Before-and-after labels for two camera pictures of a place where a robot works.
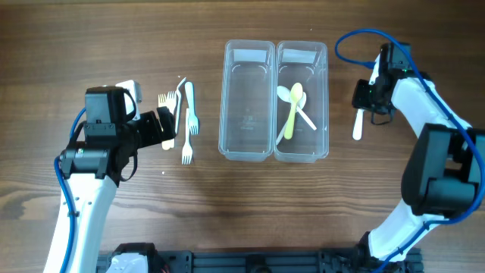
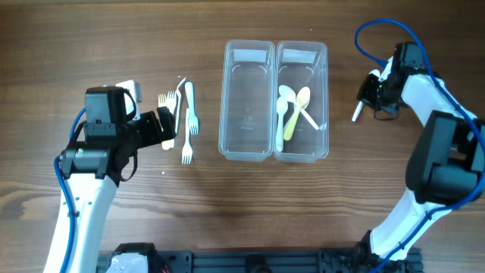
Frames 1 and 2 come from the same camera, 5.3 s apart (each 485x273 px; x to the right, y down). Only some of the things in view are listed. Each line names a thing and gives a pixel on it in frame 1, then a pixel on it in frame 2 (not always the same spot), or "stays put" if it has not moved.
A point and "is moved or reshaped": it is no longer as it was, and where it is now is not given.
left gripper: [154, 135] stays put
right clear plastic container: [305, 63] stays put
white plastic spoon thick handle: [358, 130] to [281, 108]
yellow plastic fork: [161, 102] stays put
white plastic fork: [171, 101] stays put
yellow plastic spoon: [296, 94] is moved or reshaped
